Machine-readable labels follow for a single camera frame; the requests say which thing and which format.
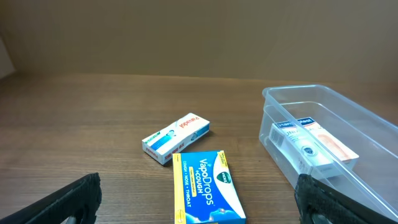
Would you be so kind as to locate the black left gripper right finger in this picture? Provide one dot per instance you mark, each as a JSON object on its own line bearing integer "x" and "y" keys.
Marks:
{"x": 318, "y": 203}

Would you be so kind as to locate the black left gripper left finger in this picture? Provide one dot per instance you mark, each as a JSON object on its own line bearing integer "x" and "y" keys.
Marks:
{"x": 79, "y": 200}

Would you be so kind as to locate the white Hansaplast box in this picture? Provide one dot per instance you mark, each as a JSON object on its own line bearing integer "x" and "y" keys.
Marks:
{"x": 309, "y": 150}

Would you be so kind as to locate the white Panadol box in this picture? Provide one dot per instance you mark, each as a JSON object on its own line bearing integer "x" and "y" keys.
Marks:
{"x": 175, "y": 137}

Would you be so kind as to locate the blue VapoDrops box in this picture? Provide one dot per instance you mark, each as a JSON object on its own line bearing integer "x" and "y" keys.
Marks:
{"x": 204, "y": 191}

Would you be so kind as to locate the clear plastic container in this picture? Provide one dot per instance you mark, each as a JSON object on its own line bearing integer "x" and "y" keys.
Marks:
{"x": 373, "y": 179}

